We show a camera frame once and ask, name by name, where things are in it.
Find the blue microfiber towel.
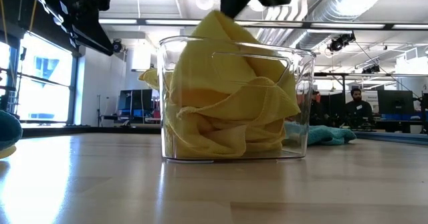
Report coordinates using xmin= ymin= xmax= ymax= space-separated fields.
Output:
xmin=284 ymin=121 xmax=357 ymax=147
xmin=0 ymin=109 xmax=23 ymax=151

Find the clear plastic basket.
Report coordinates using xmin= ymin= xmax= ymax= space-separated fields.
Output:
xmin=157 ymin=35 xmax=317 ymax=162

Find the black computer monitor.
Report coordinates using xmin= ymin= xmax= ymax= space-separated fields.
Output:
xmin=377 ymin=90 xmax=415 ymax=116
xmin=117 ymin=89 xmax=154 ymax=118
xmin=329 ymin=92 xmax=347 ymax=115

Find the large bright window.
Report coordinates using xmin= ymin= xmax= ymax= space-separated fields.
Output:
xmin=0 ymin=33 xmax=74 ymax=126

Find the red cabinet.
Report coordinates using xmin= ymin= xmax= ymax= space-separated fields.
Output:
xmin=152 ymin=98 xmax=162 ymax=120

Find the person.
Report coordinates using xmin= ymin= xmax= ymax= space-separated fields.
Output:
xmin=309 ymin=89 xmax=332 ymax=127
xmin=344 ymin=88 xmax=376 ymax=128

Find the silver ventilation duct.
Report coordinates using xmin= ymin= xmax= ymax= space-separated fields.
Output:
xmin=255 ymin=0 xmax=385 ymax=51

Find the black ceiling light rail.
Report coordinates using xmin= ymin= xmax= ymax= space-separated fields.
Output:
xmin=98 ymin=18 xmax=428 ymax=31

